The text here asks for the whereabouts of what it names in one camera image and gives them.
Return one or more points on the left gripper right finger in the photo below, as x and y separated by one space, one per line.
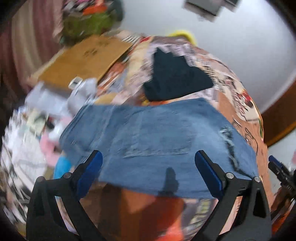
252 221

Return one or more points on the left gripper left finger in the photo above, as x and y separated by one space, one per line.
44 220

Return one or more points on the blue denim jeans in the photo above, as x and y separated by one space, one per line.
151 149

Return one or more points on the printed newspaper pattern blanket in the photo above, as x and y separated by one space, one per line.
122 214

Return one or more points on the brown wooden door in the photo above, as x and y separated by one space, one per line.
279 119

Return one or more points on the dark navy folded garment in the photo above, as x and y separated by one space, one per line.
173 78

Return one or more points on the striped maroon curtain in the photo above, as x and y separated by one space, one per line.
29 39

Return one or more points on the green bag with clutter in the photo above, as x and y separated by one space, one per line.
81 19

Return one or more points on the yellow curved tube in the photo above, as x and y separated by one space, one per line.
186 35

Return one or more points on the wall mounted dark screen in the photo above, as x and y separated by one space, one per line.
209 10

